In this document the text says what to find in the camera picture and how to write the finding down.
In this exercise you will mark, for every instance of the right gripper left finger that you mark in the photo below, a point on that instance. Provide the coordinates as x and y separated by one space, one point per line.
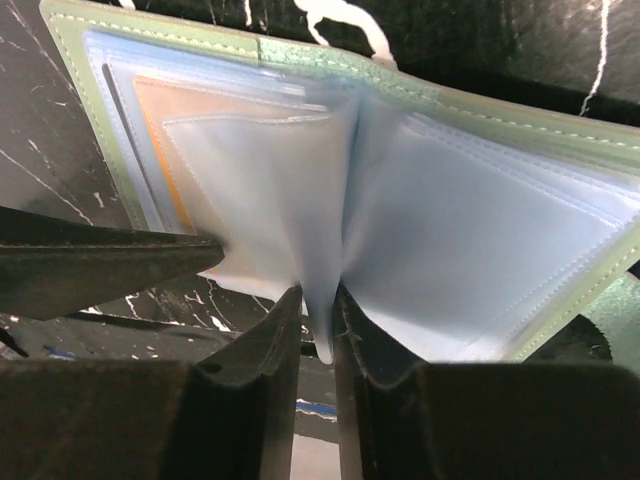
229 416

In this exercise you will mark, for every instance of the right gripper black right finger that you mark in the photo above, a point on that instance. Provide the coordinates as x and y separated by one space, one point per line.
401 417

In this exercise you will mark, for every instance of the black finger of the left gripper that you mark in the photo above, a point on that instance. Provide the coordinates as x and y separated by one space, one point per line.
52 267

